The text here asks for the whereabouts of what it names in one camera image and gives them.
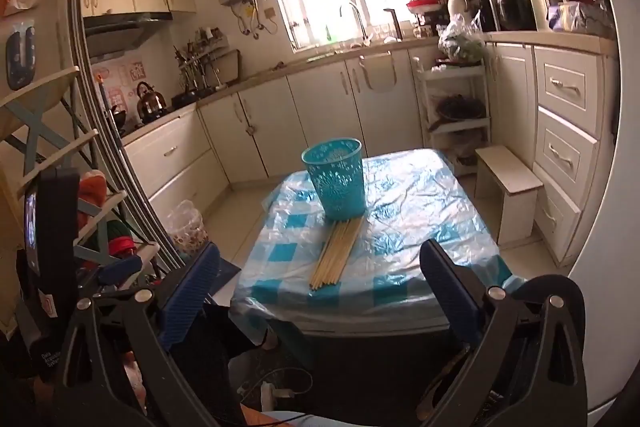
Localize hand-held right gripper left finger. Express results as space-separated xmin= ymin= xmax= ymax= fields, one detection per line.
xmin=52 ymin=242 xmax=223 ymax=427

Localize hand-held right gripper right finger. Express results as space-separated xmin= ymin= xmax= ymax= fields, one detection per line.
xmin=417 ymin=239 xmax=589 ymax=427

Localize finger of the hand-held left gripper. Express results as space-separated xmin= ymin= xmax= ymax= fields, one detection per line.
xmin=97 ymin=256 xmax=147 ymax=285

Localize bundle of wooden chopsticks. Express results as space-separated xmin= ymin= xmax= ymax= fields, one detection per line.
xmin=309 ymin=216 xmax=362 ymax=292

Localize teal plastic openwork basket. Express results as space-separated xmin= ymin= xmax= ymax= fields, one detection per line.
xmin=301 ymin=138 xmax=366 ymax=221

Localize floral plastic bag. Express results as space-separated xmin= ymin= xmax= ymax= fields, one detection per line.
xmin=166 ymin=200 xmax=209 ymax=253

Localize blue checkered plastic tablecloth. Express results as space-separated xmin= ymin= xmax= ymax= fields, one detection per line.
xmin=232 ymin=149 xmax=513 ymax=333

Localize folding drying rack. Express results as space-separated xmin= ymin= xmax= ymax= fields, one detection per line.
xmin=0 ymin=67 xmax=161 ymax=268

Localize small white stool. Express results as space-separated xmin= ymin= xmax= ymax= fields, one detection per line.
xmin=474 ymin=146 xmax=544 ymax=247

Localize white base cabinet with long drawers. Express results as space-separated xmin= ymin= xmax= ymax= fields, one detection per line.
xmin=122 ymin=109 xmax=231 ymax=228

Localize metal kettle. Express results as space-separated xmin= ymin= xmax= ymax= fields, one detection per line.
xmin=136 ymin=82 xmax=166 ymax=118

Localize white shelf trolley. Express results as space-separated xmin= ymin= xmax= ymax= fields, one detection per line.
xmin=415 ymin=62 xmax=491 ymax=168

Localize white cabinet with panelled drawers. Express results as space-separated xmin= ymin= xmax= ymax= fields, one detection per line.
xmin=487 ymin=42 xmax=606 ymax=265

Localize range hood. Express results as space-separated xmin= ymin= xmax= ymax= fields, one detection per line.
xmin=82 ymin=12 xmax=173 ymax=58

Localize white base cabinets with doors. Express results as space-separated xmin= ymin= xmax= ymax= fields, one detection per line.
xmin=197 ymin=47 xmax=426 ymax=180

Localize countertop utensil rack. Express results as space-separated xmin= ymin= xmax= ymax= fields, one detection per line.
xmin=175 ymin=27 xmax=226 ymax=95

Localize clear bag of vegetables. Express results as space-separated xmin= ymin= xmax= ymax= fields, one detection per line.
xmin=439 ymin=19 xmax=486 ymax=62

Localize black faucet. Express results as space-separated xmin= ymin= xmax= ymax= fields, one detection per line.
xmin=384 ymin=8 xmax=403 ymax=42

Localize chrome sink faucet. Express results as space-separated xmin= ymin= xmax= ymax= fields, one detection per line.
xmin=340 ymin=2 xmax=371 ymax=45

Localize white electric water jug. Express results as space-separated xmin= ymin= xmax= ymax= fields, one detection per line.
xmin=520 ymin=0 xmax=563 ymax=31

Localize sliding door frame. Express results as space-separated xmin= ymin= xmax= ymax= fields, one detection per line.
xmin=70 ymin=0 xmax=188 ymax=273

